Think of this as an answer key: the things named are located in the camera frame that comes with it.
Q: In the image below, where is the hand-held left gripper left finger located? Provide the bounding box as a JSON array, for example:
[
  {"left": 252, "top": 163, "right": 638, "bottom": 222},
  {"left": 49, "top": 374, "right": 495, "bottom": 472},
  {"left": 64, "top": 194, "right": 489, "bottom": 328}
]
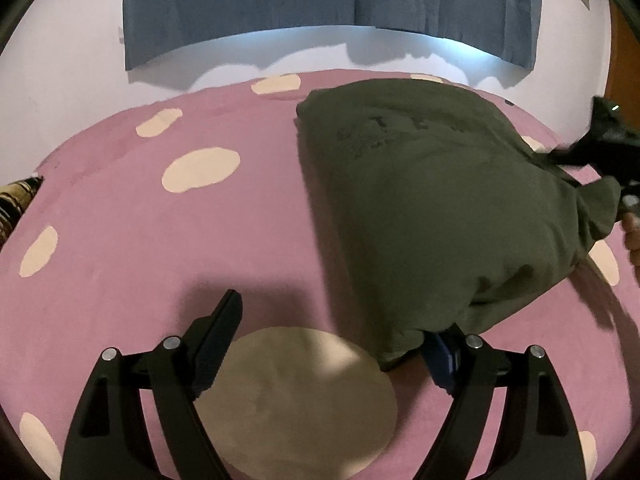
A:
[{"left": 60, "top": 289, "right": 244, "bottom": 480}]

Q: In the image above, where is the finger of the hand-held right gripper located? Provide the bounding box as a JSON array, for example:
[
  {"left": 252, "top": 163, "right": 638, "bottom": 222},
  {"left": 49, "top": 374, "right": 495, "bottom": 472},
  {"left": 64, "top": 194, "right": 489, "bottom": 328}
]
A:
[{"left": 537, "top": 132, "right": 601, "bottom": 170}]

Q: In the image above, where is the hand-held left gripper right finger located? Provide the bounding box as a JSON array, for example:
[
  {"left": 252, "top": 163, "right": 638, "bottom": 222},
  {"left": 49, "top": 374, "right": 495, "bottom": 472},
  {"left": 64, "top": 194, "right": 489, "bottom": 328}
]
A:
[{"left": 421, "top": 322, "right": 587, "bottom": 480}]

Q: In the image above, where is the olive green shirt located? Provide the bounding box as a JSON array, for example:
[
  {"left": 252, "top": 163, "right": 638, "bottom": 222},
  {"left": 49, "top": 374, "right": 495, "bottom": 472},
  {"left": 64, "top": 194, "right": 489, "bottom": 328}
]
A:
[{"left": 295, "top": 78, "right": 623, "bottom": 372}]

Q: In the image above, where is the person's right hand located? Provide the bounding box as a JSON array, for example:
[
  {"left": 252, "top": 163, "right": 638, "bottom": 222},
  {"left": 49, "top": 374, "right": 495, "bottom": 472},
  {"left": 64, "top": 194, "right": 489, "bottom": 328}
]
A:
[{"left": 621, "top": 210, "right": 640, "bottom": 282}]

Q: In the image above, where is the brown wooden door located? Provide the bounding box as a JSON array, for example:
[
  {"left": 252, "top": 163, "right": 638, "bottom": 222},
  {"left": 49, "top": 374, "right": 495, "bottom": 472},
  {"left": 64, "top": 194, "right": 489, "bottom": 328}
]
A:
[{"left": 607, "top": 0, "right": 640, "bottom": 133}]

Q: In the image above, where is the pink blanket with cream dots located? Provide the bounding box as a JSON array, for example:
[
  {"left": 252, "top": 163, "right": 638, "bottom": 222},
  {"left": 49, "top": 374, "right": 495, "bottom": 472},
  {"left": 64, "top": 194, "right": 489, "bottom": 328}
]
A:
[{"left": 0, "top": 69, "right": 640, "bottom": 480}]

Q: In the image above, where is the brown striped pillow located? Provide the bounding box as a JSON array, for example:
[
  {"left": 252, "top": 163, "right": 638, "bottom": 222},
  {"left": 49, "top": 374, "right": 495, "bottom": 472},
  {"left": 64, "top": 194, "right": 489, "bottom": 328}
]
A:
[{"left": 0, "top": 175, "right": 44, "bottom": 252}]

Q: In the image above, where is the blue curtain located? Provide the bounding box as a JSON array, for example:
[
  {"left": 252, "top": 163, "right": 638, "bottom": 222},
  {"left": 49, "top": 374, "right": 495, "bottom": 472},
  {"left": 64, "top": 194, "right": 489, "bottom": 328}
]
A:
[{"left": 122, "top": 0, "right": 543, "bottom": 72}]

